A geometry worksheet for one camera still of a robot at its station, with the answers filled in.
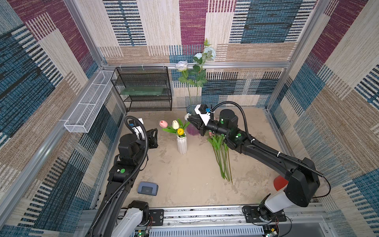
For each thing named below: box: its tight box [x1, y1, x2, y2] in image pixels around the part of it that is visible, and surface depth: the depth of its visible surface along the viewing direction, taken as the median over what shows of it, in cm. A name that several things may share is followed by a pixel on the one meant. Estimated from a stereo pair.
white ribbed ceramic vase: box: [176, 135, 188, 155], surface depth 88 cm
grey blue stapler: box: [137, 181, 159, 197], surface depth 83 cm
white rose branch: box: [175, 38, 217, 106], surface depth 87 cm
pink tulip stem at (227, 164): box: [223, 142, 234, 185], surface depth 91 cm
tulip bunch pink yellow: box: [158, 118, 191, 138], surface depth 73 cm
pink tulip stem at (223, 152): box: [217, 134, 232, 182], surface depth 92 cm
